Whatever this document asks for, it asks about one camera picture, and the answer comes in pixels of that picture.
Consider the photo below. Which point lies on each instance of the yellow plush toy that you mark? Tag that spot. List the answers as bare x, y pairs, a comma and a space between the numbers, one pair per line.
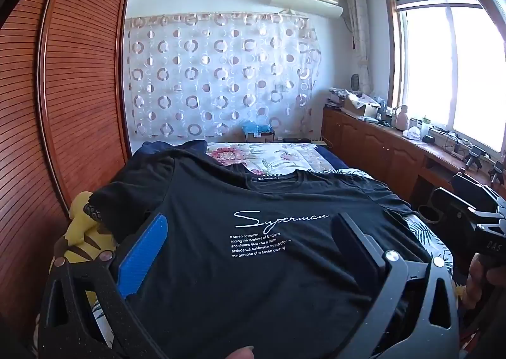
83, 242

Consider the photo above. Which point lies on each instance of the pink thermos jug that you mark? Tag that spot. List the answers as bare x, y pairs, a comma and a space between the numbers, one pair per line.
402, 118

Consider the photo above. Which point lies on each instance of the long wooden cabinet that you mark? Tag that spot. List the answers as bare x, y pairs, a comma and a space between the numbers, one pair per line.
375, 149

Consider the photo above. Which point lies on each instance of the round dark pot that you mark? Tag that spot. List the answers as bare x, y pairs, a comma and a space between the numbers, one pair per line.
429, 215

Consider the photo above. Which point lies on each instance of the black printed T-shirt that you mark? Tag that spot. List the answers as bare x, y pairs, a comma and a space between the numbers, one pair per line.
257, 268

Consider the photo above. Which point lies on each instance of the sheer circle-patterned curtain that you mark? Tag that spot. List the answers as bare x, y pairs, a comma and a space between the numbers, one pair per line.
221, 74

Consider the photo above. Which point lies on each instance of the black flat device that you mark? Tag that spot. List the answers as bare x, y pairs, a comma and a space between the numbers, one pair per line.
297, 140

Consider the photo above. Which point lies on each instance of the small cardboard box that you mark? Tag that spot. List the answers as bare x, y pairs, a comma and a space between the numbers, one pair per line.
263, 137

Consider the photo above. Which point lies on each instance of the wooden louvered wardrobe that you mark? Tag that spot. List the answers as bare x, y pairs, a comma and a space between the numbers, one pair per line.
79, 86

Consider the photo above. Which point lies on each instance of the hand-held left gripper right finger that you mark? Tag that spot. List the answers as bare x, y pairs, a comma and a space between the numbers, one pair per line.
355, 241

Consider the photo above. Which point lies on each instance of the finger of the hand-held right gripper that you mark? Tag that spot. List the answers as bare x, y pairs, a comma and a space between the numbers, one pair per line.
450, 205
474, 187

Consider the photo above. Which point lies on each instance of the dark oval fan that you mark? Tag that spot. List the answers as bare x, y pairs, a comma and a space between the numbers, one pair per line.
355, 82

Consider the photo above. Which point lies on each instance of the open cardboard box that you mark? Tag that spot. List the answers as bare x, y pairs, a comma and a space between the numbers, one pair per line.
361, 106

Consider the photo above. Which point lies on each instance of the floral blanket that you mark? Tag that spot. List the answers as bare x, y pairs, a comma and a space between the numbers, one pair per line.
269, 157

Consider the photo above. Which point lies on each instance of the small black tripod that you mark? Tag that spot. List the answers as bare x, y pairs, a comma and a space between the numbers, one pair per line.
476, 157
499, 173

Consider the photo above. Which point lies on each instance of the studded navy garment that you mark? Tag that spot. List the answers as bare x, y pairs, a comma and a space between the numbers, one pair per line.
94, 212

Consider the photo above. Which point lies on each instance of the person's left hand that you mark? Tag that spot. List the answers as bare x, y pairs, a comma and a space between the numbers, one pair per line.
239, 353

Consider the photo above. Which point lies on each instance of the blue plastic bag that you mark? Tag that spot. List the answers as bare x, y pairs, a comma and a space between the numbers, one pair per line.
255, 128

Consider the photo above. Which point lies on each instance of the wooden-framed window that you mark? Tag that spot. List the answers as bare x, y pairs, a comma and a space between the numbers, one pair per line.
454, 66

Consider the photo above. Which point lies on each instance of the white window curtain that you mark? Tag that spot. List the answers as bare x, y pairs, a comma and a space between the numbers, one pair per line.
359, 35

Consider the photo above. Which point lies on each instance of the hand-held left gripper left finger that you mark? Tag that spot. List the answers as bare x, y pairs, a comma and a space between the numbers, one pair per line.
142, 254

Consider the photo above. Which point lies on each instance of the white air deflector panel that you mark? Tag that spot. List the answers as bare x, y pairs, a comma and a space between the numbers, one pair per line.
308, 7

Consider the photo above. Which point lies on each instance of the person's right hand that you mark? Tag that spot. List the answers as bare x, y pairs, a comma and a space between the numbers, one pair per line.
488, 278

